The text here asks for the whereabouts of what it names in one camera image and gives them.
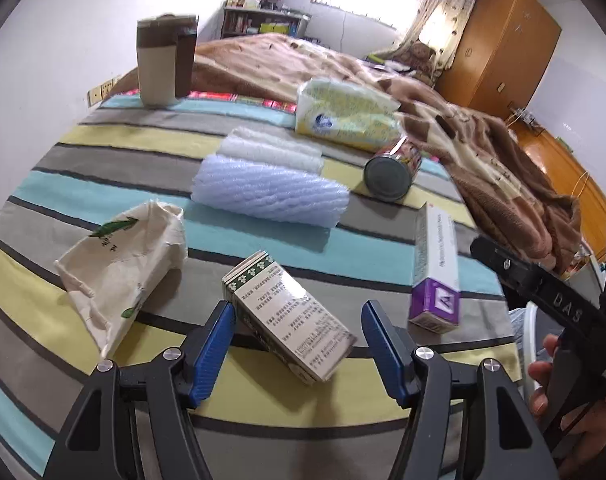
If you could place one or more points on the power strip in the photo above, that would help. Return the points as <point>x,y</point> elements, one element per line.
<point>523,117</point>

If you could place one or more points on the person's right hand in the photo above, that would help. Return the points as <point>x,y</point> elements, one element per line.
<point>538,375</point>

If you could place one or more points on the cluttered shelf unit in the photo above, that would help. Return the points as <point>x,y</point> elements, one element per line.
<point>263,22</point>

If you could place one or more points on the wooden wardrobe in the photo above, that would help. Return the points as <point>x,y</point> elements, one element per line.
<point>503,50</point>

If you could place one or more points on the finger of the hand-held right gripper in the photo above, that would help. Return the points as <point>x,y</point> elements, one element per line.
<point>503,262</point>

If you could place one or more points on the white trash bin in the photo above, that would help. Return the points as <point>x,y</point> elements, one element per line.
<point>530,340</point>

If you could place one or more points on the wooden headboard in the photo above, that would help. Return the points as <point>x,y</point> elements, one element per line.
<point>563,175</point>

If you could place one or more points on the brown and cream travel mug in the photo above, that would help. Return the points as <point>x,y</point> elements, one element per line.
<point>158,70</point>

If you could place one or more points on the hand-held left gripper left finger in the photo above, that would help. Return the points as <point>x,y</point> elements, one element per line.
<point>213,345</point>

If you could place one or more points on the pale blue foam net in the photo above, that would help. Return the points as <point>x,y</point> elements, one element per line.
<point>268,190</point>

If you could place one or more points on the brown patterned carton box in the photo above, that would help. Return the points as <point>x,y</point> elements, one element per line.
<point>288,315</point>

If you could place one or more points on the wall socket panel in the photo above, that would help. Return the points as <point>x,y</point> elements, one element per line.
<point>103,91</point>

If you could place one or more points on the striped tablecloth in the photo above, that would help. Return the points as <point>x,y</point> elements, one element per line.
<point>133,140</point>

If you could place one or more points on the patterned curtain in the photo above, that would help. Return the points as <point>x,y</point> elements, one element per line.
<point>443,5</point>

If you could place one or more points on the printed tin can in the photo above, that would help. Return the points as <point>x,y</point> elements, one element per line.
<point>388,175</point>

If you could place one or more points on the long purple and white box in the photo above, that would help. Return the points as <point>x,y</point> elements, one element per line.
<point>435,270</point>

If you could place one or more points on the white foam sleeve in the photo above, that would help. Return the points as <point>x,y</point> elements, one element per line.
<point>268,147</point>

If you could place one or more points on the yellow tissue pack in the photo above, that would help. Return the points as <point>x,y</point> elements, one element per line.
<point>348,115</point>

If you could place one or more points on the brown patterned blanket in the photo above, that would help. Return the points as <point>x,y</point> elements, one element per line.
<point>483,160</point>

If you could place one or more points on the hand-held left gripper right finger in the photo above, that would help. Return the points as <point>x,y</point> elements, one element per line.
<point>383,345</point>

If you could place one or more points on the cream canvas bag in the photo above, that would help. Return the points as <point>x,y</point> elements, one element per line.
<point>118,270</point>

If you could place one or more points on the brown teddy bear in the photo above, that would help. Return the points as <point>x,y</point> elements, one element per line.
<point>423,60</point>

